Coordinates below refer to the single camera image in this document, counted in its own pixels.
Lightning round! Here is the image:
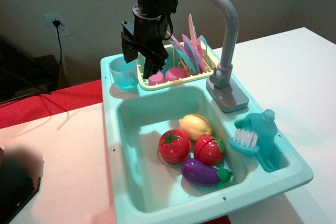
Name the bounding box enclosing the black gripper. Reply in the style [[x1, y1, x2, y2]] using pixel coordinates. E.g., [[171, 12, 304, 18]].
[[121, 12, 173, 79]]

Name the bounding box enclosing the translucent blue plastic cup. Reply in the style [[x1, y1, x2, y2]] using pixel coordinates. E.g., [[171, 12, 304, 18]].
[[109, 56, 138, 90]]

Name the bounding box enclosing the light pink toy cup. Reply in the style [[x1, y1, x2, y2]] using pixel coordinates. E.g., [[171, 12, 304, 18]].
[[148, 71, 165, 86]]

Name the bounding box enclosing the teal toy sink unit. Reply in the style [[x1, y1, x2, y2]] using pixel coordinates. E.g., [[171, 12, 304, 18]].
[[101, 56, 313, 223]]

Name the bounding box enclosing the magenta toy bowl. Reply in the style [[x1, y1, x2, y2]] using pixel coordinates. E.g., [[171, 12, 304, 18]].
[[165, 67, 187, 82]]

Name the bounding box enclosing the blue toy plate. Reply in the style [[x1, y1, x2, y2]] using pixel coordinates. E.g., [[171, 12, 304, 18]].
[[182, 34, 204, 74]]

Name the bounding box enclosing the lavender toy plate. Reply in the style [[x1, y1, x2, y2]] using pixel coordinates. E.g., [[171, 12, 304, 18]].
[[166, 30, 198, 76]]

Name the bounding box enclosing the yellow dish rack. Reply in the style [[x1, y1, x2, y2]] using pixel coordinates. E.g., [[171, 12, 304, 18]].
[[137, 45, 220, 91]]

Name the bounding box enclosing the peach toy knife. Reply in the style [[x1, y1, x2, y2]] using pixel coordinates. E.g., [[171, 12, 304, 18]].
[[188, 14, 197, 46]]

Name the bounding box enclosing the pink toy plate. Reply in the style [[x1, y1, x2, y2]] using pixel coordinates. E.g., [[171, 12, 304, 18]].
[[196, 35, 210, 72]]

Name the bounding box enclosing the grey toy faucet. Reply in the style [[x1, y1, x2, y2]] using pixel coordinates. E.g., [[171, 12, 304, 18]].
[[206, 0, 249, 113]]

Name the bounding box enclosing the yellow toy lemon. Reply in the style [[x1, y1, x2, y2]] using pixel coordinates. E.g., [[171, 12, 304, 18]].
[[178, 114, 213, 141]]

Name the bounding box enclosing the red toy tomato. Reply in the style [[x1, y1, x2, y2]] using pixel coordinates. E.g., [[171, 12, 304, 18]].
[[158, 129, 191, 164]]

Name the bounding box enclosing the red toy strawberry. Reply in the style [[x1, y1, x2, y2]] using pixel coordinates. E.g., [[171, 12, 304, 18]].
[[194, 135, 225, 166]]

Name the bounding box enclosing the brown cardboard box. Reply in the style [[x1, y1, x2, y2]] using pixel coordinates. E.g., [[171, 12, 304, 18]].
[[14, 55, 70, 96]]

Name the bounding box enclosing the purple toy eggplant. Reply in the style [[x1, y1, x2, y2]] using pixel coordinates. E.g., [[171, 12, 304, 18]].
[[181, 158, 233, 187]]

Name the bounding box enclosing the teal dish brush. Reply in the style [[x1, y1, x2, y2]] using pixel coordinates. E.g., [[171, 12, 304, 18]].
[[229, 128, 275, 173]]

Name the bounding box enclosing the teal soap bottle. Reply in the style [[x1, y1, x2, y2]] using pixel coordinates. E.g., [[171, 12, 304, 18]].
[[235, 109, 278, 161]]

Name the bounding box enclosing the red cloth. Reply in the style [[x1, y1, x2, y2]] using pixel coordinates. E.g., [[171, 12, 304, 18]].
[[1, 80, 102, 129]]

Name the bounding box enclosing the white wall outlet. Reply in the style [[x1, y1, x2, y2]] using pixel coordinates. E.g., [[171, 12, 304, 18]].
[[44, 12, 71, 38]]

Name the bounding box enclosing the black power cord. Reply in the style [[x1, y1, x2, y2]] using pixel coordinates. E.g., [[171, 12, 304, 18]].
[[52, 19, 64, 88]]

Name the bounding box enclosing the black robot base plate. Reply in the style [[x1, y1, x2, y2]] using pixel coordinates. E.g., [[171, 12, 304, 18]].
[[1, 177, 41, 223]]

